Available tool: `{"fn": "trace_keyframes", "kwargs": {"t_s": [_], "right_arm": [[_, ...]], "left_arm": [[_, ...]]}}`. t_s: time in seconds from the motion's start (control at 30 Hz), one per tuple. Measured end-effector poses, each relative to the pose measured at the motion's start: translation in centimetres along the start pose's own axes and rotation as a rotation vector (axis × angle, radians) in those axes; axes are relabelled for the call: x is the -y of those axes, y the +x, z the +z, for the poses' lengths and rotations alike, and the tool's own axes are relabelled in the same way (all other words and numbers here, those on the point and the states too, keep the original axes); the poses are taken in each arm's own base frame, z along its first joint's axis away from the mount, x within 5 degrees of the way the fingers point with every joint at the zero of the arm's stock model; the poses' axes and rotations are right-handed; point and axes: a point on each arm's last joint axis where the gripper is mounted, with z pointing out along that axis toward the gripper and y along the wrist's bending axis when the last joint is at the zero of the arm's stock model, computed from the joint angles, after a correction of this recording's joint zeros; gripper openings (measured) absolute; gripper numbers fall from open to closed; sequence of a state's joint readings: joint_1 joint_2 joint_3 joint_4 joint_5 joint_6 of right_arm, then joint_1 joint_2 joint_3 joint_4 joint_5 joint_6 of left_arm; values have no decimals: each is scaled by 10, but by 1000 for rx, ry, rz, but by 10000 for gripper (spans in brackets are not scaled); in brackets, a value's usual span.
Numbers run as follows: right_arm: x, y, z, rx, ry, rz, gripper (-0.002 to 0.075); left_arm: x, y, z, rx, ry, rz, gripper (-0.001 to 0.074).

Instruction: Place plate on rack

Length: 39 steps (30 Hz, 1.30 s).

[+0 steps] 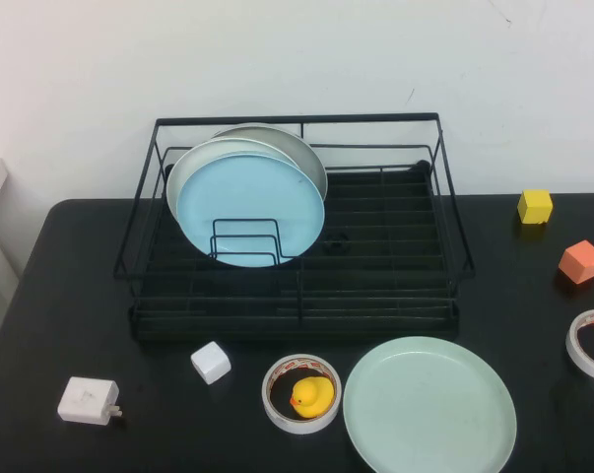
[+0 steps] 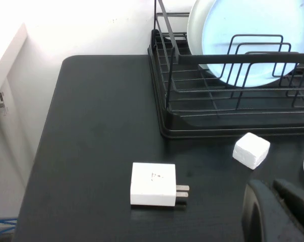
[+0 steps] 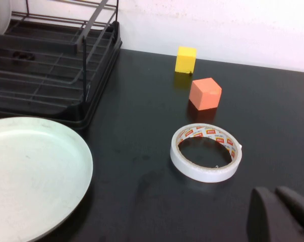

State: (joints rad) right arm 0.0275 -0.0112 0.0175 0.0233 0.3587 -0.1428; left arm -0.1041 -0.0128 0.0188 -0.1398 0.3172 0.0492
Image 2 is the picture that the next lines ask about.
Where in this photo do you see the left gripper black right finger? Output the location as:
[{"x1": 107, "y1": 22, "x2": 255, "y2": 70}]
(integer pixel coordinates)
[{"x1": 272, "y1": 178, "x2": 304, "y2": 235}]

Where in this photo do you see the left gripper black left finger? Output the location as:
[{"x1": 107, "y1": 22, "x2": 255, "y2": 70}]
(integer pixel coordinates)
[{"x1": 241, "y1": 179, "x2": 304, "y2": 242}]

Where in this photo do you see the light blue plate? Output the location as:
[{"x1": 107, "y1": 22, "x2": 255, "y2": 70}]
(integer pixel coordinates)
[{"x1": 201, "y1": 0, "x2": 304, "y2": 88}]

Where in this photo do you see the white plate behind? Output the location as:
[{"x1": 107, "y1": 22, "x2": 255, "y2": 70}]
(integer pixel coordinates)
[{"x1": 187, "y1": 0, "x2": 218, "y2": 56}]

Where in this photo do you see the white foam cube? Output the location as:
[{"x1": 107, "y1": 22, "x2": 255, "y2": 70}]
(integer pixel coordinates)
[{"x1": 232, "y1": 132, "x2": 271, "y2": 170}]

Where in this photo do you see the white power adapter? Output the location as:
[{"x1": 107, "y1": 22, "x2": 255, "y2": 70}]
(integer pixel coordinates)
[{"x1": 130, "y1": 162, "x2": 190, "y2": 206}]

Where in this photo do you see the black plastic drip tray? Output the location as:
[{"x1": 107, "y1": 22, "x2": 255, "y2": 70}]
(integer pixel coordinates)
[{"x1": 147, "y1": 29, "x2": 304, "y2": 140}]

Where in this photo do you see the printed label sticker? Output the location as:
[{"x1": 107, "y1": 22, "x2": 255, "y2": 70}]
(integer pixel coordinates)
[{"x1": 0, "y1": 91, "x2": 9, "y2": 117}]

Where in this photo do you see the white cabinet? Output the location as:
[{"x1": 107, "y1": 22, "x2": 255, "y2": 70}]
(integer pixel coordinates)
[{"x1": 0, "y1": 22, "x2": 29, "y2": 111}]

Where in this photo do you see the black wire dish rack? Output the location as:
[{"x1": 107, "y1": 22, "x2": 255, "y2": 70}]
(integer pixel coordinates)
[{"x1": 151, "y1": 0, "x2": 304, "y2": 118}]

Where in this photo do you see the blue cable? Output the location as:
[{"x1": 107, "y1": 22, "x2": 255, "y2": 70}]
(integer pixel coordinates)
[{"x1": 0, "y1": 218, "x2": 18, "y2": 237}]

